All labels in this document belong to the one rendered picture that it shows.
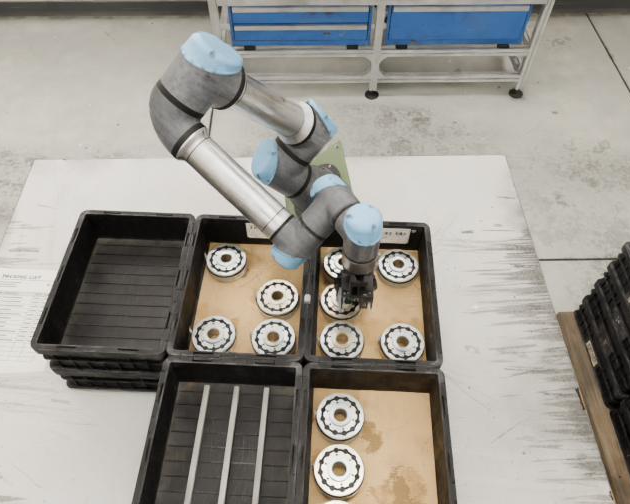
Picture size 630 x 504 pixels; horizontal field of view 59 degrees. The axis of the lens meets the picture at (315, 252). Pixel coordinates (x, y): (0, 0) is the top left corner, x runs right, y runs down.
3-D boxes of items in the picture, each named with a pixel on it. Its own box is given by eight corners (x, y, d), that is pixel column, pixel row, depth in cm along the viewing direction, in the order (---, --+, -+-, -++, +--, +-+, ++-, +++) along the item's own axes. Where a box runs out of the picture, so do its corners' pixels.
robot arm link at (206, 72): (292, 144, 161) (146, 73, 115) (326, 104, 157) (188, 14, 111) (314, 171, 156) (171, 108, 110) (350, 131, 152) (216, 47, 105)
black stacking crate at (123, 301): (96, 238, 153) (82, 211, 144) (203, 242, 152) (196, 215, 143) (49, 371, 130) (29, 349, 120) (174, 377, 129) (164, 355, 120)
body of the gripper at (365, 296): (339, 310, 126) (341, 281, 116) (339, 278, 131) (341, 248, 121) (372, 310, 126) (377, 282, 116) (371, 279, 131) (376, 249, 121)
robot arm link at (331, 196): (290, 204, 119) (316, 239, 113) (325, 165, 115) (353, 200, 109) (312, 212, 125) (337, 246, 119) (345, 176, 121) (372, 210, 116)
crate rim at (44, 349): (84, 215, 145) (81, 209, 143) (198, 219, 145) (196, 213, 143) (31, 354, 122) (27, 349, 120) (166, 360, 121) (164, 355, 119)
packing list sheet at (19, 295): (-7, 268, 160) (-8, 267, 160) (73, 267, 160) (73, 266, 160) (-49, 374, 141) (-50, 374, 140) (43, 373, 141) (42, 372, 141)
